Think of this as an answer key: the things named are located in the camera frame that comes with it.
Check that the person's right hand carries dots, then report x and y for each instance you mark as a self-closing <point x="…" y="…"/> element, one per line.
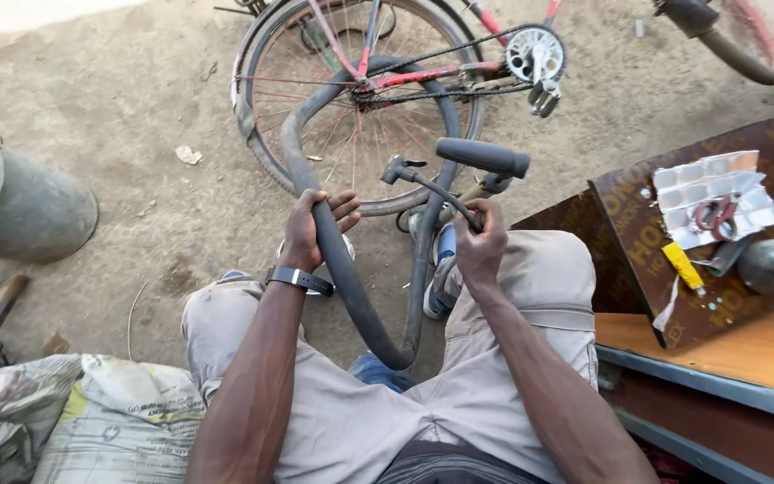
<point x="480" y="252"/>

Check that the person's left hand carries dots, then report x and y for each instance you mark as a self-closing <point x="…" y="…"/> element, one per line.
<point x="303" y="235"/>

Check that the person's right fingers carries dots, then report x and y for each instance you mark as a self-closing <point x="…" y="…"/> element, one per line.
<point x="489" y="214"/>

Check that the black rubber tube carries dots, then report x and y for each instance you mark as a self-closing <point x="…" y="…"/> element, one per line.
<point x="336" y="265"/>

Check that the blue grey shoe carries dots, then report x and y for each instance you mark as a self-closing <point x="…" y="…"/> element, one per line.
<point x="439" y="282"/>

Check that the brown printed plywood board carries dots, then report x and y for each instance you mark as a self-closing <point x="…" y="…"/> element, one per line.
<point x="635" y="249"/>

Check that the red bicycle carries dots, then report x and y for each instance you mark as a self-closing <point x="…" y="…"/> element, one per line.
<point x="420" y="75"/>

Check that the blue plastic container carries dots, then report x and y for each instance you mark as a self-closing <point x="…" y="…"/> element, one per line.
<point x="380" y="374"/>

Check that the yellow glue tube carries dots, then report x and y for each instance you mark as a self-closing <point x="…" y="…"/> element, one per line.
<point x="682" y="267"/>

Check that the white paper strip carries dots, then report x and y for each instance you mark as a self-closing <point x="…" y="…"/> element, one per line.
<point x="666" y="309"/>

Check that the black wrist watch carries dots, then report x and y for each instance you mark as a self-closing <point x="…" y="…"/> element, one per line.
<point x="296" y="277"/>

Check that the silver patch sheet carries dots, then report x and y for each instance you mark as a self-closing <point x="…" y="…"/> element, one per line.
<point x="703" y="181"/>

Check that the grey shorts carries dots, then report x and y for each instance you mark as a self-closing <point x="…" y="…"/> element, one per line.
<point x="360" y="417"/>

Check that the dark rubber piece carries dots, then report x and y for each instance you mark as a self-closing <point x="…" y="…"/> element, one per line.
<point x="728" y="255"/>

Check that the dark shirt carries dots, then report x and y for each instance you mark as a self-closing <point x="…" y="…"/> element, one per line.
<point x="454" y="467"/>

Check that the crumpled paper scrap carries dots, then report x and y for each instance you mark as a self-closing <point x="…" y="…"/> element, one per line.
<point x="188" y="155"/>

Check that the white printed sack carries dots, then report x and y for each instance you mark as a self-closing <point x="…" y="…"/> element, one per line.
<point x="125" y="430"/>

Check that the small wood block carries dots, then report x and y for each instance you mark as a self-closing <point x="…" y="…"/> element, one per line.
<point x="56" y="344"/>

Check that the grey plastic bucket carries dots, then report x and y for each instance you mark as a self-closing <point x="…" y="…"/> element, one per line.
<point x="17" y="208"/>

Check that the dirty grey sack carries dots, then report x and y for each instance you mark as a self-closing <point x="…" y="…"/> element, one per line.
<point x="4" y="417"/>

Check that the wooden bench with metal frame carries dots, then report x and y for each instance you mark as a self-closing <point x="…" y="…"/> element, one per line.
<point x="750" y="376"/>

